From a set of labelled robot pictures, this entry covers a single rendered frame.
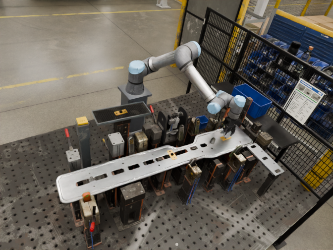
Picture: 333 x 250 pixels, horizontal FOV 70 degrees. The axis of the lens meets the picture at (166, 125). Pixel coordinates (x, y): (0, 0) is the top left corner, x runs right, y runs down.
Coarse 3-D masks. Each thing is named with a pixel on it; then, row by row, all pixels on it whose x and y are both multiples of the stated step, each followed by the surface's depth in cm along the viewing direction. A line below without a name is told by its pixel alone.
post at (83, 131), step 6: (78, 126) 146; (84, 126) 148; (78, 132) 149; (84, 132) 151; (84, 138) 154; (84, 144) 158; (84, 150) 162; (84, 156) 165; (90, 156) 168; (84, 162) 169; (90, 162) 172
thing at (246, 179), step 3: (255, 159) 176; (255, 162) 180; (252, 165) 181; (249, 168) 183; (252, 168) 185; (249, 171) 186; (246, 174) 188; (246, 177) 193; (243, 180) 191; (246, 180) 192; (249, 180) 192
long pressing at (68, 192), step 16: (192, 144) 169; (208, 144) 172; (224, 144) 175; (112, 160) 148; (128, 160) 150; (144, 160) 152; (176, 160) 156; (64, 176) 135; (80, 176) 136; (96, 176) 138; (112, 176) 140; (128, 176) 142; (144, 176) 144; (64, 192) 128; (80, 192) 129; (96, 192) 131
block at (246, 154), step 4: (244, 152) 175; (248, 152) 175; (244, 156) 173; (248, 156) 172; (252, 156) 173; (248, 160) 170; (252, 160) 170; (248, 164) 172; (244, 168) 175; (248, 168) 177; (240, 172) 180; (244, 172) 181; (240, 176) 182; (244, 176) 186; (236, 180) 188; (240, 180) 187; (236, 184) 187
